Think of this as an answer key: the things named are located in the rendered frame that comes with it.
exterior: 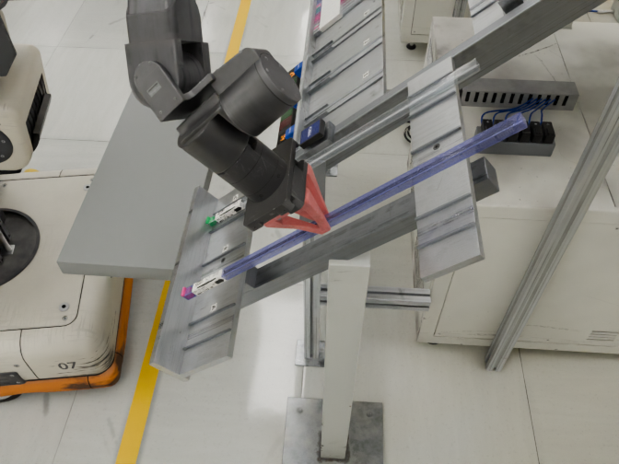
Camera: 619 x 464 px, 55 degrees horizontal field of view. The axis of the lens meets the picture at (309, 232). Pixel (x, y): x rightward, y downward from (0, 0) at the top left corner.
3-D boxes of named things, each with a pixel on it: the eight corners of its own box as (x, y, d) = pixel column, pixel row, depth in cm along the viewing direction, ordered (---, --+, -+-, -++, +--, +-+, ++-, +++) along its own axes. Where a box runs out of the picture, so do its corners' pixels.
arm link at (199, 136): (171, 119, 63) (167, 151, 58) (216, 77, 60) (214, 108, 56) (220, 156, 66) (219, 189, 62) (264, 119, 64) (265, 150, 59)
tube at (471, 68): (212, 227, 101) (206, 224, 101) (213, 221, 102) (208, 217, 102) (480, 70, 74) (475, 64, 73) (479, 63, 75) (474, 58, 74)
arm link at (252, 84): (175, 75, 66) (127, 75, 58) (247, 5, 61) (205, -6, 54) (238, 163, 66) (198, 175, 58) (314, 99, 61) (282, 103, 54)
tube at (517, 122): (188, 300, 84) (182, 296, 83) (190, 292, 85) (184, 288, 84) (528, 127, 57) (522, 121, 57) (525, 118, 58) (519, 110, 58)
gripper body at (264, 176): (303, 145, 68) (257, 105, 64) (297, 211, 62) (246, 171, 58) (263, 170, 72) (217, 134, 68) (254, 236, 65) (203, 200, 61)
